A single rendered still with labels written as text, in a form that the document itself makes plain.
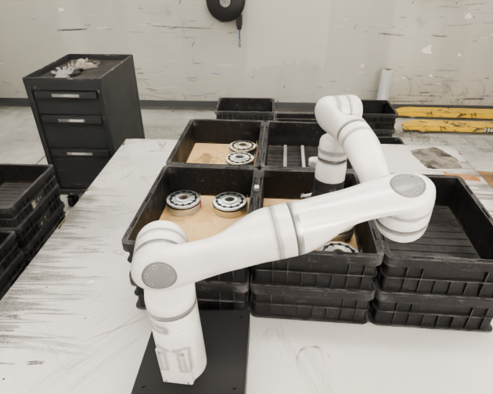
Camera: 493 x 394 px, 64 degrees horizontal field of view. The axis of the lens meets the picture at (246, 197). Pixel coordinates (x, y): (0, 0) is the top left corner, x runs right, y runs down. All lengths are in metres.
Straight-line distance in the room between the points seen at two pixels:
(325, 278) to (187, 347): 0.36
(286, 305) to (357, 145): 0.43
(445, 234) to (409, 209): 0.57
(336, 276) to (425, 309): 0.24
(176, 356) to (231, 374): 0.13
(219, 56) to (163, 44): 0.58
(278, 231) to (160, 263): 0.19
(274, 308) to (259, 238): 0.43
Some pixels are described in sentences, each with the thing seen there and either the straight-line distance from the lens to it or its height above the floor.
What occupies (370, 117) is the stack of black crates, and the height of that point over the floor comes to 0.57.
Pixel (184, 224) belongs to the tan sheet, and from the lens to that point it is 1.16.
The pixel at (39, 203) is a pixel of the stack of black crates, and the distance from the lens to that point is 2.10.
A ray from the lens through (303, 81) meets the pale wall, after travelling 4.38.
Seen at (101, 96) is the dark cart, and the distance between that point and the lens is 2.46.
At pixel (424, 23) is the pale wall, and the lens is 4.49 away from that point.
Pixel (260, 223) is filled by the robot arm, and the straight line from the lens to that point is 0.63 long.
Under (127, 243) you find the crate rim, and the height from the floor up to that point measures 0.93.
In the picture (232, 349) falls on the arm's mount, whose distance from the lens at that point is 0.90.
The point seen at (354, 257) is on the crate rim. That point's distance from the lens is 0.91.
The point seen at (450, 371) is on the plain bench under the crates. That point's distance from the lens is 1.07.
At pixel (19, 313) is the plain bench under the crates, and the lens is 1.23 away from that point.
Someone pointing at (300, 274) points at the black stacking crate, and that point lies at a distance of 0.95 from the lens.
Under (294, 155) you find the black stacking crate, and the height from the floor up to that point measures 0.83.
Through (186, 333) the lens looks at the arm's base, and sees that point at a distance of 0.77.
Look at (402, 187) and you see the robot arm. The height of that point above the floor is 1.18.
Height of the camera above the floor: 1.50
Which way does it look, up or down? 32 degrees down
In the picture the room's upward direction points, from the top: straight up
